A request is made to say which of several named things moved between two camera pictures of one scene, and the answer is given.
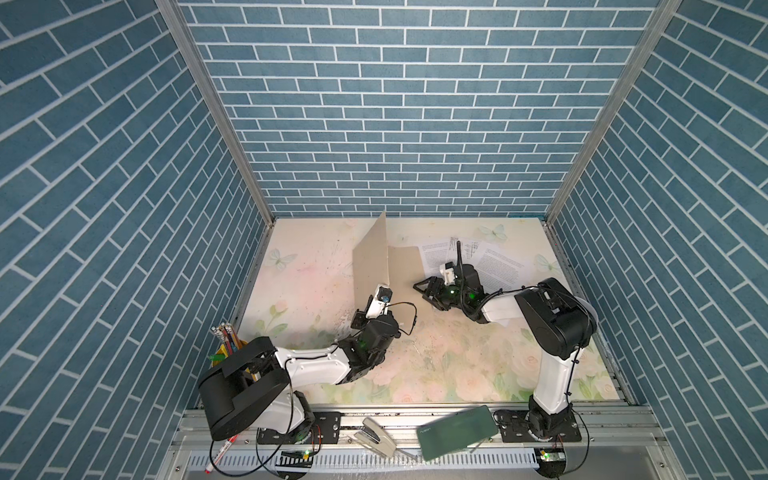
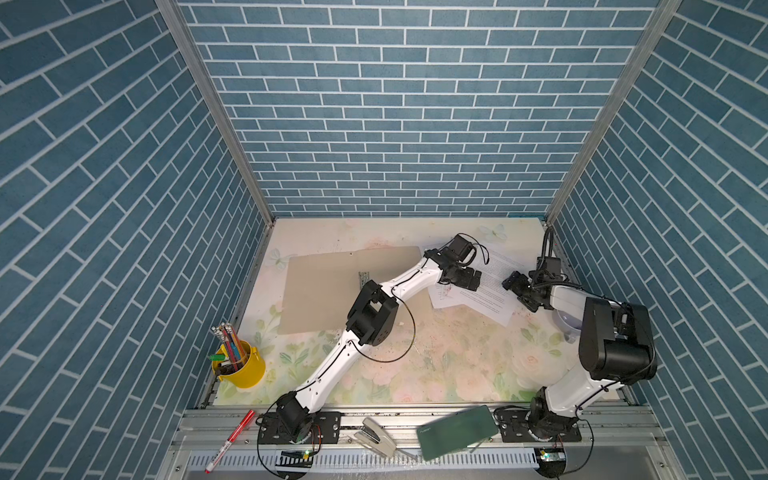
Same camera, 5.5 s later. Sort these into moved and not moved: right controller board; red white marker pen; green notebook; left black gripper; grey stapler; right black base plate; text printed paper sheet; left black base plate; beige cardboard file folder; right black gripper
Moved: right black gripper; beige cardboard file folder; left black gripper; text printed paper sheet
Not moved: right black base plate; right controller board; red white marker pen; green notebook; grey stapler; left black base plate
